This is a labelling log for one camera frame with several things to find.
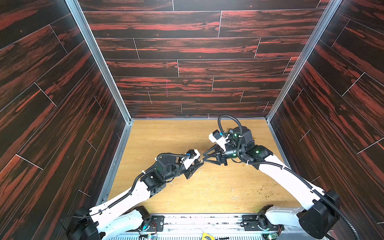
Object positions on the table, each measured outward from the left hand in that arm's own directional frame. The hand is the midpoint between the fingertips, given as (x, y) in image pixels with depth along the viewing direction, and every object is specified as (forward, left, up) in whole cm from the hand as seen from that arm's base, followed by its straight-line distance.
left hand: (201, 160), depth 71 cm
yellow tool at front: (-28, -3, -22) cm, 36 cm away
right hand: (+1, -2, +3) cm, 4 cm away
